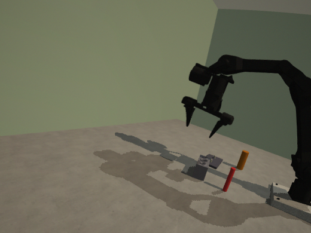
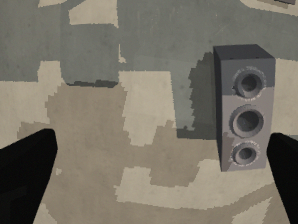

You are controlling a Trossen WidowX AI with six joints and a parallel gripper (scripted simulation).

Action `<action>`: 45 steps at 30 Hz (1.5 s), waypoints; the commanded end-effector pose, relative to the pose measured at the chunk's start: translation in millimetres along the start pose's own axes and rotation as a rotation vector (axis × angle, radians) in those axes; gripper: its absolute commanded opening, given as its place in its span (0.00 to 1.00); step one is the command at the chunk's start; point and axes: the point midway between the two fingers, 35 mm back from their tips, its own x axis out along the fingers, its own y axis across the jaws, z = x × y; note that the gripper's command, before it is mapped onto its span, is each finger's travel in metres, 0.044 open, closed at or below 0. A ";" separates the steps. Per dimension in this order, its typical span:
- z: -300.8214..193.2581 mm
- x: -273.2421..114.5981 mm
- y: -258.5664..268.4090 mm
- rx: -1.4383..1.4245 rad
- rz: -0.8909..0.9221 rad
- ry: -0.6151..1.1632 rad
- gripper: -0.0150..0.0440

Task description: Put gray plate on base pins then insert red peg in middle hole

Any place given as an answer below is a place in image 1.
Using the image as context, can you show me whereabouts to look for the red peg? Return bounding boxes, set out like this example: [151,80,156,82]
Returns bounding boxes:
[222,167,236,192]

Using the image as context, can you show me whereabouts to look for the orange cylinder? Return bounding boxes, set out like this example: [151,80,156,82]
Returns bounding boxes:
[236,151,249,170]

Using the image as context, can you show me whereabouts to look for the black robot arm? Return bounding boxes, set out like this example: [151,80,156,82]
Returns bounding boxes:
[189,54,311,206]

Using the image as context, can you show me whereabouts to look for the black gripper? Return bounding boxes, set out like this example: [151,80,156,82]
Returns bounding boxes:
[182,88,234,138]

